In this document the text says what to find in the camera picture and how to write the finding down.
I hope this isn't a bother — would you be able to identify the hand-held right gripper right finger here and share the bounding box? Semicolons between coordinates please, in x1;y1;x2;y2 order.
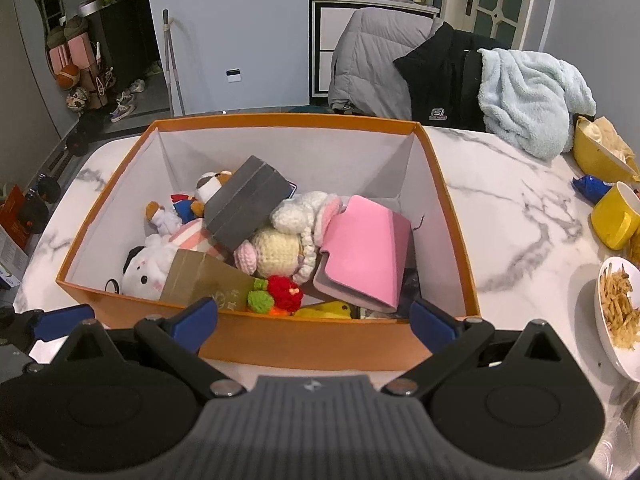
380;297;576;401

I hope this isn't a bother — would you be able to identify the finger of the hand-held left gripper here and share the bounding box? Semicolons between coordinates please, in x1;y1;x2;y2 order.
0;305;96;347
0;346;53;380

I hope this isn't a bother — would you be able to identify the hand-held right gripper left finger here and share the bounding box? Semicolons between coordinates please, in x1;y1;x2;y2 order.
50;296;248;401

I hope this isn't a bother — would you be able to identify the small brown cardboard box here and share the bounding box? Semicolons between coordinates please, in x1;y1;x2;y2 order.
159;247;271;313

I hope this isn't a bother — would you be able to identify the white dog plush toy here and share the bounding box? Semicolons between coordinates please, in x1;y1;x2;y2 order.
121;220;226;301

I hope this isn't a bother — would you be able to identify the orange crochet fruit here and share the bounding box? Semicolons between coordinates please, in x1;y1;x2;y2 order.
246;274;304;317

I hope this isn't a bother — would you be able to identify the pink case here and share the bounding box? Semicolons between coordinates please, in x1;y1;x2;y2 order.
312;195;413;311

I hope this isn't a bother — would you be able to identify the orange cardboard box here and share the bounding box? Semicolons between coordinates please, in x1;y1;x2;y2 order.
55;112;482;373

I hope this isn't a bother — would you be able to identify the crochet bunny toy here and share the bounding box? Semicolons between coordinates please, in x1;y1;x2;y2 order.
234;190;346;286

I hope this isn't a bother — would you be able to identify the yellow tape measure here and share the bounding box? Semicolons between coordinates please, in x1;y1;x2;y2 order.
292;300;353;320

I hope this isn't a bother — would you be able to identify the grey case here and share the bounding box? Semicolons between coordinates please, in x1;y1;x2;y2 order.
204;155;297;252

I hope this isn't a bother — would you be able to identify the raccoon plush toy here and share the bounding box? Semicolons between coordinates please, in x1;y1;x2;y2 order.
145;169;236;236

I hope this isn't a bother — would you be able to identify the white bowl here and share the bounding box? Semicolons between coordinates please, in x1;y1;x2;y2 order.
594;256;640;381

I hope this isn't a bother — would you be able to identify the pile of fries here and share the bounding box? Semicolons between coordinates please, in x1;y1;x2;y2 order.
599;266;640;350

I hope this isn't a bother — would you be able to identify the yellow mug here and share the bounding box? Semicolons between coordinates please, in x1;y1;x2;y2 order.
590;181;640;251

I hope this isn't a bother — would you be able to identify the blue snack packet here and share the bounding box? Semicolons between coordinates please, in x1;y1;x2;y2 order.
571;174;613;206

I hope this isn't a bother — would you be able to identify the clear glass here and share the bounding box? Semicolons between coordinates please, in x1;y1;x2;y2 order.
597;400;640;480

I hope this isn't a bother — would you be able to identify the yellow bowl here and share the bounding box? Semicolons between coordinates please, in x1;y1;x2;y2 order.
572;116;640;183

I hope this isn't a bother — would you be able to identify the basketball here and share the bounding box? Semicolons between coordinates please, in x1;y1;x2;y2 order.
56;63;81;90

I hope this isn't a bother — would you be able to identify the light blue fleece blanket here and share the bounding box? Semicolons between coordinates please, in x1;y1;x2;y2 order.
477;47;597;161

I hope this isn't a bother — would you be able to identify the black jacket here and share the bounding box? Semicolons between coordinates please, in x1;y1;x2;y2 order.
392;21;508;131

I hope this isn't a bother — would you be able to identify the crumpled paper wrapper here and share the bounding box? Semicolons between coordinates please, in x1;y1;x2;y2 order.
575;116;638;163

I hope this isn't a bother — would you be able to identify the grey puffer jacket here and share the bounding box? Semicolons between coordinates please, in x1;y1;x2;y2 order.
327;7;446;113

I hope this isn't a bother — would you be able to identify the black shoe cabinet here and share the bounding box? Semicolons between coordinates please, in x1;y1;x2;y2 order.
80;0;166;111

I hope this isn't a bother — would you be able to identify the white vanity cabinet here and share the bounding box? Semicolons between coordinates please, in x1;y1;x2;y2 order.
309;0;443;98

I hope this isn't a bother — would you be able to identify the wavy wall mirror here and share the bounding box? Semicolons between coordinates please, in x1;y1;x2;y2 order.
27;0;68;81

